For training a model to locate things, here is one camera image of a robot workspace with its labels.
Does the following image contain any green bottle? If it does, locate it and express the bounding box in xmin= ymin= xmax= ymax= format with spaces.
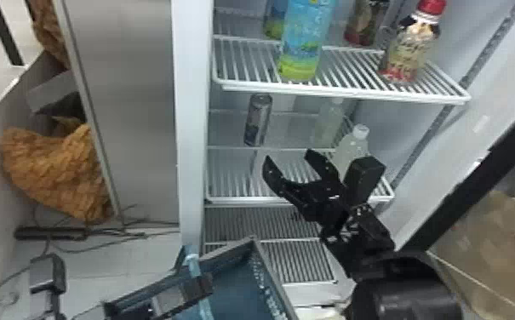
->
xmin=263 ymin=0 xmax=288 ymax=41
xmin=278 ymin=0 xmax=337 ymax=83

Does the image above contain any black power strip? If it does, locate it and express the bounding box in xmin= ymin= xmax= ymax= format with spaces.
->
xmin=14 ymin=225 xmax=89 ymax=243

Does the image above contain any white fridge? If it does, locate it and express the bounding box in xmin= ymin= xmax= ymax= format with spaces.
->
xmin=53 ymin=0 xmax=472 ymax=309

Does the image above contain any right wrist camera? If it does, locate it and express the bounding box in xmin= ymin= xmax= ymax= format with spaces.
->
xmin=341 ymin=154 xmax=387 ymax=209

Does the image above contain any dark red bottle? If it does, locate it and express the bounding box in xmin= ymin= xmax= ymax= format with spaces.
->
xmin=344 ymin=0 xmax=391 ymax=48

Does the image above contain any grey cable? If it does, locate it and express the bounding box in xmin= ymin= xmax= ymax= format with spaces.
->
xmin=0 ymin=262 xmax=32 ymax=311

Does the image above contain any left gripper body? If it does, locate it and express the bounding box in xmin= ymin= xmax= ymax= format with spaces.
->
xmin=102 ymin=285 xmax=163 ymax=320

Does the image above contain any clear bottle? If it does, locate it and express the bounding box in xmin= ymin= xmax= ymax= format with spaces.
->
xmin=330 ymin=123 xmax=371 ymax=180
xmin=312 ymin=97 xmax=346 ymax=149

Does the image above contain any orange cloth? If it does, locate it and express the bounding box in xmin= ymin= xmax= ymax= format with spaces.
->
xmin=29 ymin=0 xmax=72 ymax=69
xmin=0 ymin=117 xmax=112 ymax=223

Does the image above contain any fridge door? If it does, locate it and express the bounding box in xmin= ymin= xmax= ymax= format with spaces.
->
xmin=380 ymin=0 xmax=515 ymax=320

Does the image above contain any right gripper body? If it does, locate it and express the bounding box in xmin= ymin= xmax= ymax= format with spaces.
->
xmin=289 ymin=182 xmax=361 ymax=229

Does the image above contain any black can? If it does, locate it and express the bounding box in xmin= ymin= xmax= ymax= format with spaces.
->
xmin=243 ymin=93 xmax=274 ymax=148

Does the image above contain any black power adapter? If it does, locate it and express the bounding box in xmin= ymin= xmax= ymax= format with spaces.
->
xmin=28 ymin=253 xmax=69 ymax=320

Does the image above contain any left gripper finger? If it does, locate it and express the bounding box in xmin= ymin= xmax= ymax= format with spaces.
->
xmin=149 ymin=271 xmax=216 ymax=314

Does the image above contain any red capped bottle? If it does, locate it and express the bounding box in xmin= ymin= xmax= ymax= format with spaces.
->
xmin=378 ymin=0 xmax=448 ymax=84

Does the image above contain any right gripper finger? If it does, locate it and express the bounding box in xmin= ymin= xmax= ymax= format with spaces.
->
xmin=303 ymin=148 xmax=346 ymax=198
xmin=261 ymin=154 xmax=306 ymax=205

